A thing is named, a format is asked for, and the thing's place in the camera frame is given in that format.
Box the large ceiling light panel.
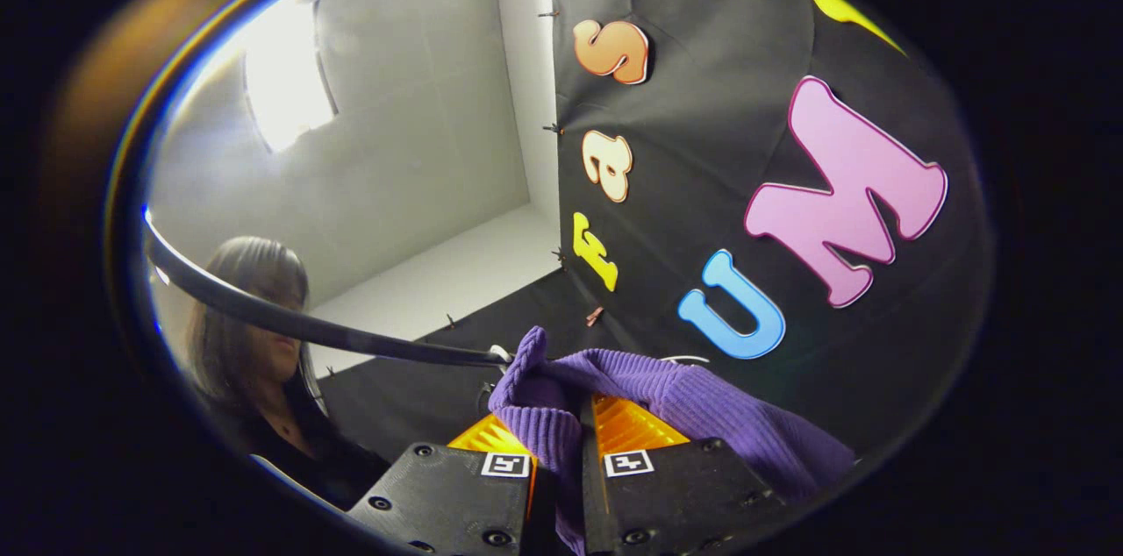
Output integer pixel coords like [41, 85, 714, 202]
[244, 0, 339, 153]

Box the purple ribbed jacket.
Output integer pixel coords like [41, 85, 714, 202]
[487, 326, 856, 556]

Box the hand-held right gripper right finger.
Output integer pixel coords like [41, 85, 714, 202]
[579, 396, 790, 556]

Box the white plastic hanger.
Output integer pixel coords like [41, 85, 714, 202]
[487, 344, 712, 367]

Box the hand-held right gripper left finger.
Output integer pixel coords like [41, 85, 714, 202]
[347, 414, 554, 556]

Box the person's upper body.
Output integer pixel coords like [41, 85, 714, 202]
[180, 236, 391, 511]

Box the black clothes rack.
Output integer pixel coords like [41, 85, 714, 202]
[143, 210, 514, 368]

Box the black backdrop cloth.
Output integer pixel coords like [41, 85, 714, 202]
[320, 0, 997, 469]

